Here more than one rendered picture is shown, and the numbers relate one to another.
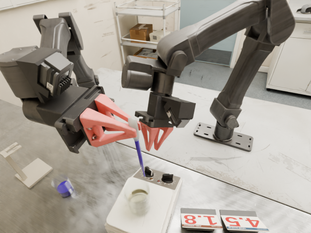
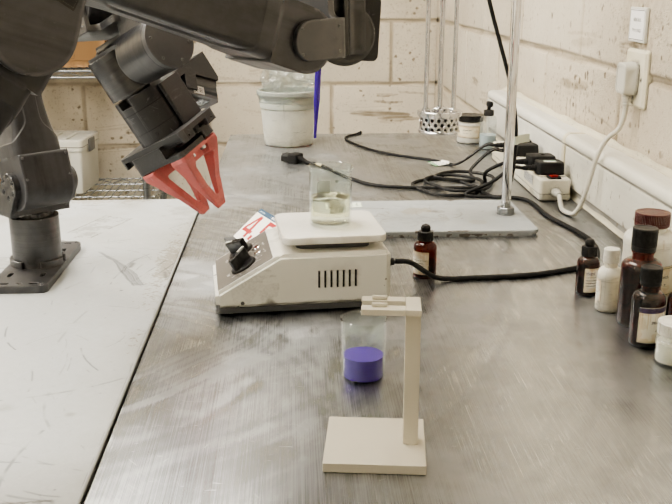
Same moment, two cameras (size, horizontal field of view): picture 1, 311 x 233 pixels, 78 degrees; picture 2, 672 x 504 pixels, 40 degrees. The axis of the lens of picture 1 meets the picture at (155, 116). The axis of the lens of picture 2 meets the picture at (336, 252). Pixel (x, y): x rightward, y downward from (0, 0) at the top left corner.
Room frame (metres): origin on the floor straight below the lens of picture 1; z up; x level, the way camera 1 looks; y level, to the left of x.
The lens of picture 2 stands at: (0.75, 0.95, 1.26)
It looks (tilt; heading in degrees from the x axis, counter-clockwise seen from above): 16 degrees down; 239
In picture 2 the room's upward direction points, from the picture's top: straight up
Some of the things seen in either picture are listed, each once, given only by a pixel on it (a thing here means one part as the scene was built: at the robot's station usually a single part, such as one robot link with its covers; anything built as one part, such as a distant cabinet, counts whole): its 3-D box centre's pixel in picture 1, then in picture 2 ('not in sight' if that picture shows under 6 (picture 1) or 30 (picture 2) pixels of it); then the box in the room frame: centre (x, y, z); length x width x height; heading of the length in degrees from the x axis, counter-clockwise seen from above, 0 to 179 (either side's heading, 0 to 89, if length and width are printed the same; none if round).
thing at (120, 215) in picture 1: (141, 205); (328, 226); (0.21, 0.04, 0.98); 0.12 x 0.12 x 0.01; 67
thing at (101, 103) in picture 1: (109, 126); not in sight; (0.22, 0.07, 1.22); 0.09 x 0.07 x 0.07; 66
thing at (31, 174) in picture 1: (25, 160); (376, 375); (0.37, 0.40, 0.96); 0.08 x 0.08 x 0.13; 55
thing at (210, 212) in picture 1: (200, 217); not in sight; (0.20, -0.09, 0.92); 0.09 x 0.06 x 0.04; 84
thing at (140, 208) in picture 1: (137, 198); (332, 193); (0.20, 0.05, 1.02); 0.06 x 0.05 x 0.08; 107
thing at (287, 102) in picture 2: not in sight; (287, 97); (-0.26, -0.92, 1.01); 0.14 x 0.14 x 0.21
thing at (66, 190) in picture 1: (63, 185); (363, 347); (0.30, 0.27, 0.93); 0.04 x 0.04 x 0.06
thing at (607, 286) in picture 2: not in sight; (609, 279); (-0.04, 0.26, 0.94); 0.03 x 0.03 x 0.07
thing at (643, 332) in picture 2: not in sight; (648, 305); (0.01, 0.35, 0.94); 0.03 x 0.03 x 0.08
